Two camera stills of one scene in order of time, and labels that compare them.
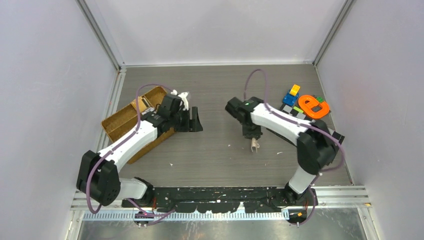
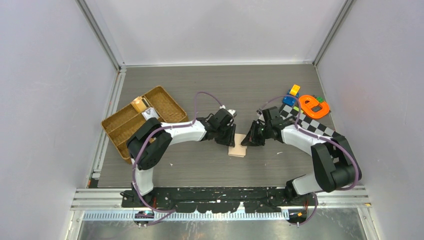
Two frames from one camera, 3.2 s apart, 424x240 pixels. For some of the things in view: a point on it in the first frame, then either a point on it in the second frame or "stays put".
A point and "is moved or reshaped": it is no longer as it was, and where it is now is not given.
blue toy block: x=289 y=100 stays put
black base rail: x=219 y=199 stays put
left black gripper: x=191 y=125 to x=230 y=140
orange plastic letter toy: x=306 y=102 stays put
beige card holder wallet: x=254 y=144 is moved or reshaped
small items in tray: x=142 y=104 stays put
